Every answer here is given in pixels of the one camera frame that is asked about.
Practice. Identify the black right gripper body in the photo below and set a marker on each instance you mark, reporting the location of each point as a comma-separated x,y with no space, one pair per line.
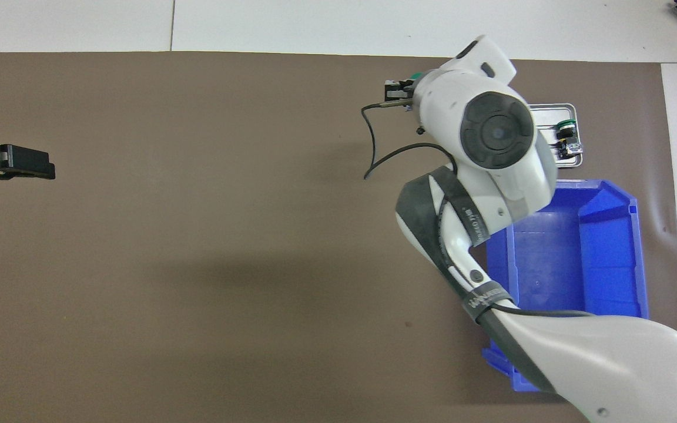
409,91

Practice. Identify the green push button switch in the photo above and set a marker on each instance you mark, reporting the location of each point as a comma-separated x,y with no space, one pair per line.
566,132
416,76

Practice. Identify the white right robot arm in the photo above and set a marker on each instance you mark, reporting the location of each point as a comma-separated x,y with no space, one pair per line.
491,135

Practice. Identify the grey metal tray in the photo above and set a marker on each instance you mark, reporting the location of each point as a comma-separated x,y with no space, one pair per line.
544,117

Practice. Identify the brown table mat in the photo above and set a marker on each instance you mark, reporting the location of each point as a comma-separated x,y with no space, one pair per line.
197,294

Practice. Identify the blue plastic storage bin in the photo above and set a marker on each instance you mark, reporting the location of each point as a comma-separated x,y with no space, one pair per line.
597,264

